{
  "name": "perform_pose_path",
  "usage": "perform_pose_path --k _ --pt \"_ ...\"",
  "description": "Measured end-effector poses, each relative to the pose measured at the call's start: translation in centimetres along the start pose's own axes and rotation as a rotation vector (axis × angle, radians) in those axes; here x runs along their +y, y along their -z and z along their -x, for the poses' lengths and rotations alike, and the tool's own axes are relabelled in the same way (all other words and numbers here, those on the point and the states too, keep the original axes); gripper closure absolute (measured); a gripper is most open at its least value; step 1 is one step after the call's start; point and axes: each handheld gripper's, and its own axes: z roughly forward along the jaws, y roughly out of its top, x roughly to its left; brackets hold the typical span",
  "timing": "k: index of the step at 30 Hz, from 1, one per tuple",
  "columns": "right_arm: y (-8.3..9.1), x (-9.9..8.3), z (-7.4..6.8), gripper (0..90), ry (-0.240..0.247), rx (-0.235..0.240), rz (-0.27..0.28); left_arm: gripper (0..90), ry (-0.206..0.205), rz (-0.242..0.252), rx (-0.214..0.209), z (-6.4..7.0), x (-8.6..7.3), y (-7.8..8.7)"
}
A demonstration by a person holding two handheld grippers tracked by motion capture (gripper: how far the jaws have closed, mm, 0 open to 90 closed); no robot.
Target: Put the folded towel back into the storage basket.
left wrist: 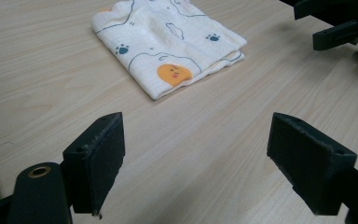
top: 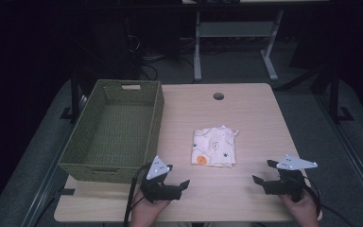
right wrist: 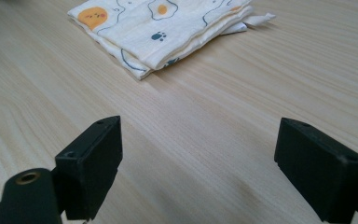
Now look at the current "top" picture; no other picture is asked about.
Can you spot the white metal desk frame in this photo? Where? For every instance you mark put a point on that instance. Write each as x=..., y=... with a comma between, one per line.
x=233, y=29

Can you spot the black metal stand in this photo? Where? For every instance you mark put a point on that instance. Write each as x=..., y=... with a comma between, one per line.
x=334, y=94
x=75, y=94

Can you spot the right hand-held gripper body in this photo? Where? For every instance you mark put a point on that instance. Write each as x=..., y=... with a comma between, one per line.
x=286, y=186

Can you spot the person's left hand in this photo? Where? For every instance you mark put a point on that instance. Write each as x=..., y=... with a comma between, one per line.
x=146, y=209

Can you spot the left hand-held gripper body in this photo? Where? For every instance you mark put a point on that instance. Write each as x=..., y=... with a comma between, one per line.
x=161, y=190

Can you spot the grey metal rail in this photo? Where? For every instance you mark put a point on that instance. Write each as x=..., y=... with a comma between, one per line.
x=349, y=151
x=50, y=170

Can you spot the person's right hand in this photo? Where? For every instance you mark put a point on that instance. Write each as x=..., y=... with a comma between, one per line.
x=299, y=208

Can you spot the green woven basket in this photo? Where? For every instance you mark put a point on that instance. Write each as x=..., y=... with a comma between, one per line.
x=119, y=132

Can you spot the black tape strip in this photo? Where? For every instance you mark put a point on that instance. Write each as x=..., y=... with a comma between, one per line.
x=65, y=191

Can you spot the white patterned cloth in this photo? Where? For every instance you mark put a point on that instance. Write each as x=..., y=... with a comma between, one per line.
x=214, y=145

